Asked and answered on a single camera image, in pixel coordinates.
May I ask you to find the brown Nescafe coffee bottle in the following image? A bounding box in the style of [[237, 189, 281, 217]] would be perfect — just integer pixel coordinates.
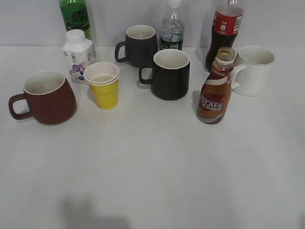
[[197, 47, 235, 125]]

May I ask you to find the dark red ceramic mug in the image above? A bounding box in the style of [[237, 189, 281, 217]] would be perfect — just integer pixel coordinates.
[[9, 71, 77, 125]]

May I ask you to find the yellow paper cup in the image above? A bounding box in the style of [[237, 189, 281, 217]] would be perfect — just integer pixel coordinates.
[[83, 62, 120, 109]]

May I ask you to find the black front mug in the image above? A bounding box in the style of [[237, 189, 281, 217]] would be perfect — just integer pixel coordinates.
[[139, 49, 190, 101]]

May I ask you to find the dark grey rear mug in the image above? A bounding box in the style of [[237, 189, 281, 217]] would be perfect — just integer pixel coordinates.
[[114, 25, 158, 68]]

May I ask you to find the clear water bottle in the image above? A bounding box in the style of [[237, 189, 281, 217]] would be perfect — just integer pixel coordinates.
[[160, 0, 184, 50]]

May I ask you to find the white milk carton bottle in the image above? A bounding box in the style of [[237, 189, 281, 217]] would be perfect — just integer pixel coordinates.
[[62, 29, 96, 84]]

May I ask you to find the white ceramic mug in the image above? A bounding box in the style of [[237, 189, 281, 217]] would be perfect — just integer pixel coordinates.
[[231, 46, 275, 97]]

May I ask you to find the cola bottle red label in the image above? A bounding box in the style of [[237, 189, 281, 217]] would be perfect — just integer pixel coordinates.
[[205, 0, 244, 72]]

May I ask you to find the green soda bottle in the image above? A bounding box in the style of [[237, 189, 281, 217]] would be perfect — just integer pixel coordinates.
[[58, 0, 92, 40]]

